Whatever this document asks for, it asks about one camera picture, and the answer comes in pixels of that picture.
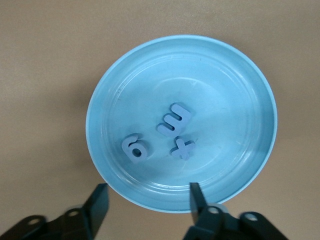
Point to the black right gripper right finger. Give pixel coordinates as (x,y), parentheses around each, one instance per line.
(212,225)

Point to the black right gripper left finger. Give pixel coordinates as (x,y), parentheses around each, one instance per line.
(85,220)

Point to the blue letter x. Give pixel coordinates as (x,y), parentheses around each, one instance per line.
(183,148)

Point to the blue lowercase letter g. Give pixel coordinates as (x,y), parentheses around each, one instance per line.
(127,145)

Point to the blue letter m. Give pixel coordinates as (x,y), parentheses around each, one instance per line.
(185,117)

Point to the blue plate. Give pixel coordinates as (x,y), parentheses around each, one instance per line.
(200,87)

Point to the brown table cover sheet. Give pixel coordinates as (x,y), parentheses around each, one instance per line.
(37,75)

